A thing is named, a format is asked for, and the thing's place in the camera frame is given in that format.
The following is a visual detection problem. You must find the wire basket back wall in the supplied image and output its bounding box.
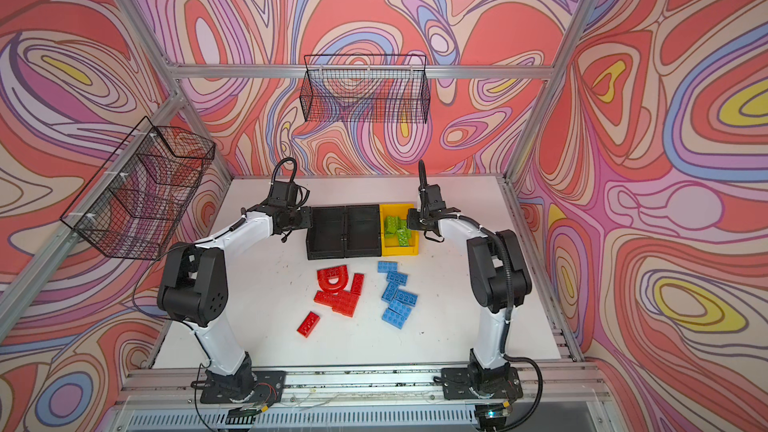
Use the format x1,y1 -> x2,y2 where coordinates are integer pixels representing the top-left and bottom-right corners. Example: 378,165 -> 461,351
299,52 -> 431,124

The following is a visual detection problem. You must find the blue lego large bottom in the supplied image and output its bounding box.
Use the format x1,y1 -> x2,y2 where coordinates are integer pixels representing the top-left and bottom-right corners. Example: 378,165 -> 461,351
382,300 -> 413,329

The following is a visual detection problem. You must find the wire basket wall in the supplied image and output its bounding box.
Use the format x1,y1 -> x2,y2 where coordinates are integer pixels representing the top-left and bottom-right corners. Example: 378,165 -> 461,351
60,118 -> 216,260
299,52 -> 431,124

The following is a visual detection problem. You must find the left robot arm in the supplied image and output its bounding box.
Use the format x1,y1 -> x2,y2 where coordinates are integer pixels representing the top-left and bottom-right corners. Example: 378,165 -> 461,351
157,179 -> 312,403

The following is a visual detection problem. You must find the black bin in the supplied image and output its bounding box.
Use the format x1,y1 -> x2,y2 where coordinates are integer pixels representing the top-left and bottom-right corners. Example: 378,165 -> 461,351
306,207 -> 345,260
345,204 -> 382,258

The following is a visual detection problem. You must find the red lego plate cluster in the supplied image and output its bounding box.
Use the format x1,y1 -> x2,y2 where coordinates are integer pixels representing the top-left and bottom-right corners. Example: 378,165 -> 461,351
314,290 -> 360,317

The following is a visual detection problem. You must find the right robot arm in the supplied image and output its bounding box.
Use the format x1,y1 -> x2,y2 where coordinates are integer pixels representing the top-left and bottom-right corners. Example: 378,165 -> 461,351
407,176 -> 532,398

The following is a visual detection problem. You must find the red arch lego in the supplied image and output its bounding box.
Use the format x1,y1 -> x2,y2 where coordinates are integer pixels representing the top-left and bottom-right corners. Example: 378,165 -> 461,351
317,265 -> 349,294

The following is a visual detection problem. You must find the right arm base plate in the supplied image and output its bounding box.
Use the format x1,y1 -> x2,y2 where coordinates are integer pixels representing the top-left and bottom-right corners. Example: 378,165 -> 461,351
433,364 -> 524,402

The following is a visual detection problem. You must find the green lego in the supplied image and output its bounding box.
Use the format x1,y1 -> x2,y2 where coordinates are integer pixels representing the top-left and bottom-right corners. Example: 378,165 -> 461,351
384,216 -> 412,247

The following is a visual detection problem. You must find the wire basket left wall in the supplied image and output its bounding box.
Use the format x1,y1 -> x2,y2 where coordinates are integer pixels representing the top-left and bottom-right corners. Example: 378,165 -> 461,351
60,118 -> 216,260

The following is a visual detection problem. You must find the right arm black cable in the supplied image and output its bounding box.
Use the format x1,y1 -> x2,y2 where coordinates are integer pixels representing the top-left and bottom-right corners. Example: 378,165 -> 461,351
416,159 -> 544,432

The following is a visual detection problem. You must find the yellow bin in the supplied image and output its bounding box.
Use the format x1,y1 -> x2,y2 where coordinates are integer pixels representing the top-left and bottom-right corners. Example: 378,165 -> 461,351
379,203 -> 419,257

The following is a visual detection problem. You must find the red lego upright slim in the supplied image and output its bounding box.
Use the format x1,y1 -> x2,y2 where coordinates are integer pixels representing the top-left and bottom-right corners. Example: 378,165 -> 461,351
350,273 -> 364,296

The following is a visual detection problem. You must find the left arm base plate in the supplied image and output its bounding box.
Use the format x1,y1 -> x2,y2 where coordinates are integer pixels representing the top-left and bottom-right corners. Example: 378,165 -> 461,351
200,370 -> 287,404

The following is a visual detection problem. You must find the blue lego top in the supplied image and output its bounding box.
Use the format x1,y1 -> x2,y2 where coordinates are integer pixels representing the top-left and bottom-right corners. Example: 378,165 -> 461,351
377,261 -> 399,274

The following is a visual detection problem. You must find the red lego lower left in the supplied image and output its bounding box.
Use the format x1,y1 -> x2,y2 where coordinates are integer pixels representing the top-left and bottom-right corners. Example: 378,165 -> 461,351
297,311 -> 321,338

